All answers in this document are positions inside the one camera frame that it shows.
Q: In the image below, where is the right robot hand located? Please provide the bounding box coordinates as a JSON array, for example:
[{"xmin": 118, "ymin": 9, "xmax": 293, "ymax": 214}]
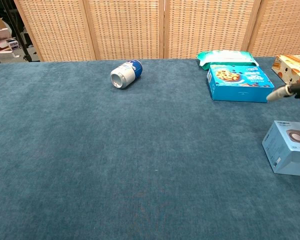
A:
[{"xmin": 266, "ymin": 79, "xmax": 300, "ymax": 102}]

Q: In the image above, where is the light blue speaker box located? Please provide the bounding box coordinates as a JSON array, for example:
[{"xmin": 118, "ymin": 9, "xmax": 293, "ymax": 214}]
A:
[{"xmin": 261, "ymin": 120, "xmax": 300, "ymax": 177}]

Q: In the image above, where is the yellow orange cake snack box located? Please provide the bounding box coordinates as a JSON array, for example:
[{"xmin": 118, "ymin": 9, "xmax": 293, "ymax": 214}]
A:
[{"xmin": 271, "ymin": 54, "xmax": 300, "ymax": 87}]

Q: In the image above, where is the blue cookie box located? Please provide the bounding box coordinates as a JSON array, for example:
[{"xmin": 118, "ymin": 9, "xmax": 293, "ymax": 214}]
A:
[{"xmin": 206, "ymin": 64, "xmax": 275, "ymax": 103}]

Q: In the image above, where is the woven rattan screen panel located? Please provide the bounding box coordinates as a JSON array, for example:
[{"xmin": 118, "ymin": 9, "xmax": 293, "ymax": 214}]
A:
[
  {"xmin": 163, "ymin": 0, "xmax": 262, "ymax": 60},
  {"xmin": 247, "ymin": 0, "xmax": 300, "ymax": 58},
  {"xmin": 83, "ymin": 0, "xmax": 165, "ymax": 61},
  {"xmin": 13, "ymin": 0, "xmax": 97, "ymax": 62}
]

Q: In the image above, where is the green white wet wipes pack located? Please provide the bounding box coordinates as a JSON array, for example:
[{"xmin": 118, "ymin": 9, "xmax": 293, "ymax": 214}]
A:
[{"xmin": 196, "ymin": 49, "xmax": 260, "ymax": 72}]

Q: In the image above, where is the blue and silver drink can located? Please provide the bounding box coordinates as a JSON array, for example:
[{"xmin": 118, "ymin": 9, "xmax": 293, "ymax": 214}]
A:
[{"xmin": 110, "ymin": 59, "xmax": 144, "ymax": 90}]

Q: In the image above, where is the teal blue table cloth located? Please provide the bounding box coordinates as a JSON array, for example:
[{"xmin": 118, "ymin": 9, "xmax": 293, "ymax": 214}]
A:
[{"xmin": 0, "ymin": 56, "xmax": 300, "ymax": 240}]

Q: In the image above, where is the black tripod stand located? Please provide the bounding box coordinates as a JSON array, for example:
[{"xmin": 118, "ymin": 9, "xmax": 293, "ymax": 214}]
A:
[{"xmin": 1, "ymin": 0, "xmax": 34, "ymax": 63}]

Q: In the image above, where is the small white blue box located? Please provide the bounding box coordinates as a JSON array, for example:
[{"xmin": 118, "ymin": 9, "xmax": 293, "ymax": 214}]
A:
[{"xmin": 5, "ymin": 38, "xmax": 20, "ymax": 50}]

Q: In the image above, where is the white cardboard box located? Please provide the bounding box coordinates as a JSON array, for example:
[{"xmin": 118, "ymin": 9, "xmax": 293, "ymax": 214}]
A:
[{"xmin": 0, "ymin": 49, "xmax": 18, "ymax": 61}]

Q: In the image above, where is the flat white box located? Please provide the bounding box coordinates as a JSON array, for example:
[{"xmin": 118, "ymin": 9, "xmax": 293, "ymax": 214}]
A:
[{"xmin": 0, "ymin": 27, "xmax": 12, "ymax": 39}]

